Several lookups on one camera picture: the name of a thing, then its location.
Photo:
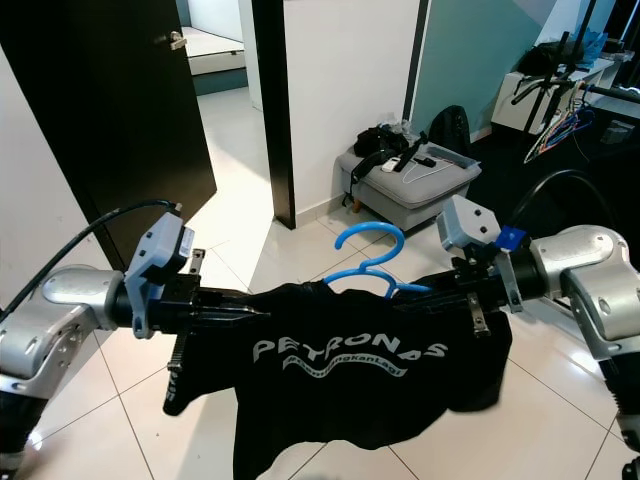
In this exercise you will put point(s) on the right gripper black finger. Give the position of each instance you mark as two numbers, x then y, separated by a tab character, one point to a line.
440	284
440	295

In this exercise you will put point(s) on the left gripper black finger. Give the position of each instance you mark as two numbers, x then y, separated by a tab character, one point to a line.
235	308
232	320

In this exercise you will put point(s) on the blue plastic clothes hanger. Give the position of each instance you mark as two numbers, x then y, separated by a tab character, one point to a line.
370	230

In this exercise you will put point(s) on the black sports shirt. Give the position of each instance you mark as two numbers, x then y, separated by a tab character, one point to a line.
360	400

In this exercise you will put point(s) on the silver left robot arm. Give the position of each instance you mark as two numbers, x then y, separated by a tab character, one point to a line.
50	340

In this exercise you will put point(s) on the grey padded ottoman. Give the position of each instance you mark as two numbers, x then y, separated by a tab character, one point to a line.
415	195

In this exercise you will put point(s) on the small white device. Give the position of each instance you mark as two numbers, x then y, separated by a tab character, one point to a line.
400	160

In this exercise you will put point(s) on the black backpack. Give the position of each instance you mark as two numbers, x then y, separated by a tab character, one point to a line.
450	130

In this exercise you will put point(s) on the bundle of coloured hangers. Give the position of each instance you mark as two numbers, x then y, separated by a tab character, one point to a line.
560	130

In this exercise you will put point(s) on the white low cabinet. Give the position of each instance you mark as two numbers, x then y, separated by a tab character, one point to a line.
510	110

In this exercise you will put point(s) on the black clothes rack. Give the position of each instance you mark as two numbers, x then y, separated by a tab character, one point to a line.
545	90

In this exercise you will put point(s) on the grey sofa bed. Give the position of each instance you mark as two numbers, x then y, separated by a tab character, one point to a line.
215	55

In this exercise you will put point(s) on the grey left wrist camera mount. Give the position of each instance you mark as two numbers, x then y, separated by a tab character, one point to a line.
170	250

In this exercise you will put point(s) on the black door frame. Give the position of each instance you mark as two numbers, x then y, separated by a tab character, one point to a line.
275	115

